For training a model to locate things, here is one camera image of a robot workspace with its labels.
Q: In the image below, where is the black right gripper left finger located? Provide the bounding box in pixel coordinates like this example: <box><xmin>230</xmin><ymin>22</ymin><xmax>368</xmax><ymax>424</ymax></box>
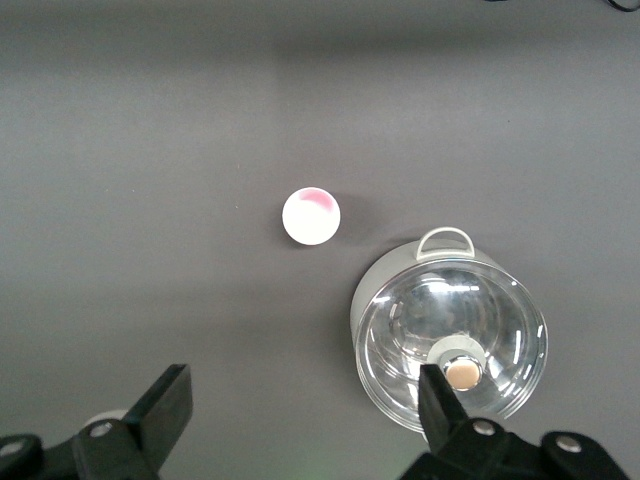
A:
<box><xmin>0</xmin><ymin>363</ymin><xmax>194</xmax><ymax>480</ymax></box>

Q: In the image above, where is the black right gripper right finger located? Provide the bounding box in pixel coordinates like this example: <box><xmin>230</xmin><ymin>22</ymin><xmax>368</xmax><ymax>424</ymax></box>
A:
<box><xmin>399</xmin><ymin>363</ymin><xmax>629</xmax><ymax>480</ymax></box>

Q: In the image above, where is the pink plastic cup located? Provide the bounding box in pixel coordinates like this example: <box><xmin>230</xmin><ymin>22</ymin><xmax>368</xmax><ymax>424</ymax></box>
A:
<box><xmin>281</xmin><ymin>187</ymin><xmax>342</xmax><ymax>247</ymax></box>

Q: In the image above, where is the glass lid with tan knob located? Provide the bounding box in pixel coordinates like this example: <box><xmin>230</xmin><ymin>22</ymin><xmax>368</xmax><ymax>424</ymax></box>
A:
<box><xmin>357</xmin><ymin>258</ymin><xmax>550</xmax><ymax>434</ymax></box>

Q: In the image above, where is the grey pot with loop handles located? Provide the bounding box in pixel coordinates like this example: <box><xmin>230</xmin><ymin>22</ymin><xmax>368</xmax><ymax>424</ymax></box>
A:
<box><xmin>349</xmin><ymin>227</ymin><xmax>550</xmax><ymax>442</ymax></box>

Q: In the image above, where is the thin black loose cable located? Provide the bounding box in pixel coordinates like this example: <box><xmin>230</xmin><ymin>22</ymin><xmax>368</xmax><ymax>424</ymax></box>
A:
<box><xmin>482</xmin><ymin>0</ymin><xmax>640</xmax><ymax>12</ymax></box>

